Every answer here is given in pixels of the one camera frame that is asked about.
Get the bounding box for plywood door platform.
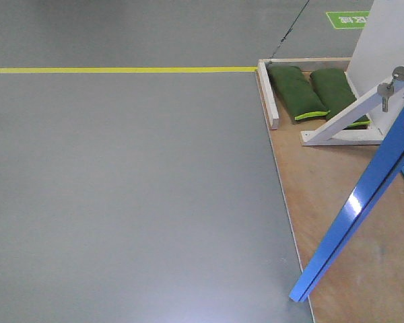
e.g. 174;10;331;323
255;57;404;323

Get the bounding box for white wooden side rail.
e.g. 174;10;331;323
256;59;279;130

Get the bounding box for black tension rope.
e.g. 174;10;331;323
271;0;311;60

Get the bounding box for green floor sign sticker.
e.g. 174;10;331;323
325;11;370;30

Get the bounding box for green sandbag near wall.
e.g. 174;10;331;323
310;68;357;121

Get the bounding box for silver keys in lock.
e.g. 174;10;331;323
377;66;404;112

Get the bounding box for blue door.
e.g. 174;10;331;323
289;107;404;302

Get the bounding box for white support bracket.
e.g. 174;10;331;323
300;57;404;147

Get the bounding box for white door stand panel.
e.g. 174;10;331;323
346;0;404;135

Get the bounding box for green sandbag near rail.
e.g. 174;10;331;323
267;65;329;122

